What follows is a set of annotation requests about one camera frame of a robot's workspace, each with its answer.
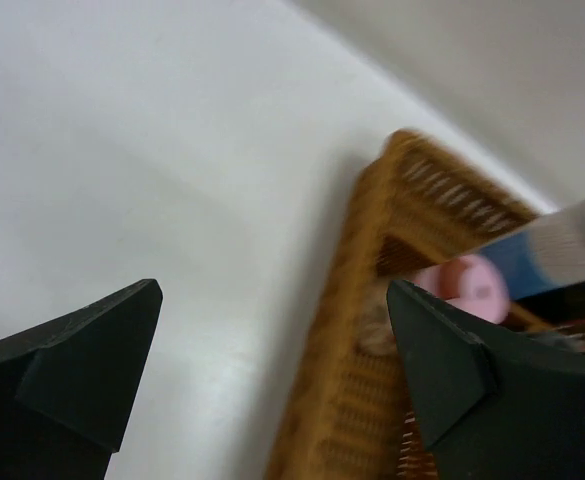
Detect pink lid spice jar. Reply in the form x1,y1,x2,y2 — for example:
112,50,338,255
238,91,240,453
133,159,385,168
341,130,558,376
359,253,513,356

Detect black cap brown spice bottle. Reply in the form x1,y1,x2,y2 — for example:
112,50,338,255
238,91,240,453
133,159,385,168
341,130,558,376
525,329,585,353

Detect blue label silver cap jar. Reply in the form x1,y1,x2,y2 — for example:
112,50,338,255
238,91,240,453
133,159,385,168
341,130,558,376
477,200,585,300

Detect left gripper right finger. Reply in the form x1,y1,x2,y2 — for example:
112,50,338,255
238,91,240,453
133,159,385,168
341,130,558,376
387,281,585,479

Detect tall dark sauce bottle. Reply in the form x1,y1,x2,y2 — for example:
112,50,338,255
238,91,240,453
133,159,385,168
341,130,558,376
515,281,585,326

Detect brown wicker divided basket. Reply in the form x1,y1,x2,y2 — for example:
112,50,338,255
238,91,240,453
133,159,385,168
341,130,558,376
264,127,585,480

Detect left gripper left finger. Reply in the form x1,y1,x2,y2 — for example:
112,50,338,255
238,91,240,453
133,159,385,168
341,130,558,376
0,279,163,479

